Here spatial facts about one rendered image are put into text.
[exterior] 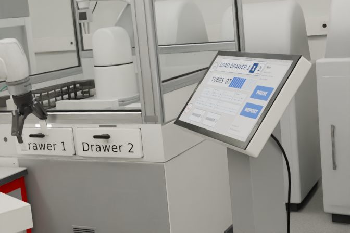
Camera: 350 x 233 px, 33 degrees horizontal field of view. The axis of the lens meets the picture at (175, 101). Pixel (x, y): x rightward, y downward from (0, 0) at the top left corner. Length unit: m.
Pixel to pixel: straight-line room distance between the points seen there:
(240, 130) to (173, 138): 0.62
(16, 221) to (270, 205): 0.78
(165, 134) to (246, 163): 0.45
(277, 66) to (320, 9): 3.50
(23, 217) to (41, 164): 0.77
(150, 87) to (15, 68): 0.51
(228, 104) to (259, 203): 0.33
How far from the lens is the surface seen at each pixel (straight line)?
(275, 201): 1.95
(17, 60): 2.30
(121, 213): 2.41
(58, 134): 2.46
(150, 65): 2.20
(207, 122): 1.90
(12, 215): 1.81
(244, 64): 1.93
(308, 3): 5.27
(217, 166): 2.70
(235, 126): 1.75
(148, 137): 2.25
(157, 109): 2.21
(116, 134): 2.30
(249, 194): 1.92
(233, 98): 1.85
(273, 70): 1.77
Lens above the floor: 1.35
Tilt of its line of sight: 8 degrees down
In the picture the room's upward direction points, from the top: 5 degrees counter-clockwise
